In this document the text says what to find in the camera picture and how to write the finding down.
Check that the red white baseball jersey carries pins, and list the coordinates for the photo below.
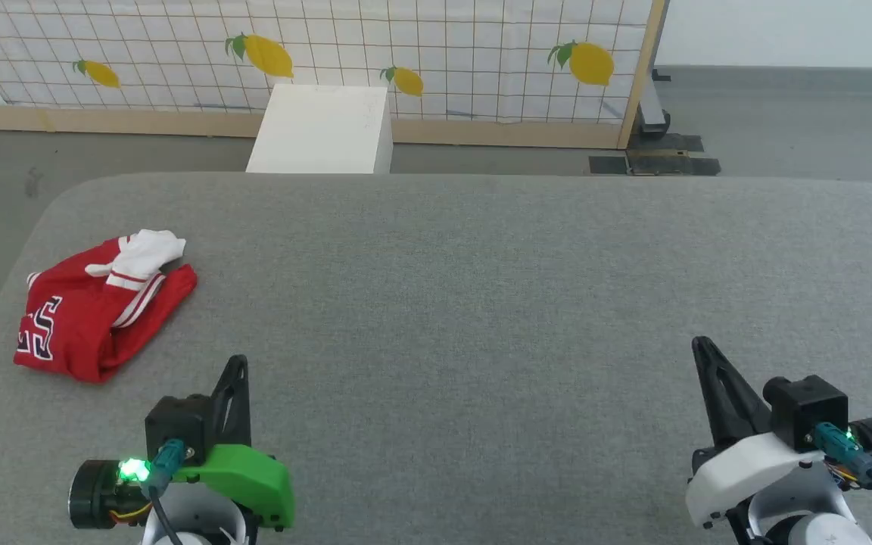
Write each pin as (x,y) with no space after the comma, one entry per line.
(76,333)

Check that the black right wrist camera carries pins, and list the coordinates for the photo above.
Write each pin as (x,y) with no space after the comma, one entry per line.
(807,405)

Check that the grey fabric sofa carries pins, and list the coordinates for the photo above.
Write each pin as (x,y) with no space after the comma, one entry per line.
(443,303)

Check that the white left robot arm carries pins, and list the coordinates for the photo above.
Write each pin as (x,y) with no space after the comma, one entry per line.
(194,522)

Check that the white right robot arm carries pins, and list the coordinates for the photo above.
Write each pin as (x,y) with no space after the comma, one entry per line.
(807,515)

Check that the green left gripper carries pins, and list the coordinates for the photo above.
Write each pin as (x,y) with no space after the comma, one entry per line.
(247,477)

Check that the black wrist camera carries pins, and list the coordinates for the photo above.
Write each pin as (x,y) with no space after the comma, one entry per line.
(175,424)
(807,405)

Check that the white rectangular box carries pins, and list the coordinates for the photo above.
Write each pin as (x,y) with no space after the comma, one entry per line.
(322,129)

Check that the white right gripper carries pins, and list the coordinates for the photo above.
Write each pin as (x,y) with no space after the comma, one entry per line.
(746,469)

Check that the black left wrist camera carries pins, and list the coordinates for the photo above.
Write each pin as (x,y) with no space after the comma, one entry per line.
(175,424)

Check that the black floor plates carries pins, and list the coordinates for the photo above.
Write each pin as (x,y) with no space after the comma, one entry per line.
(655,160)

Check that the grey metal screen foot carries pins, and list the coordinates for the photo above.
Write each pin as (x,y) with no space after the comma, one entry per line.
(652,106)

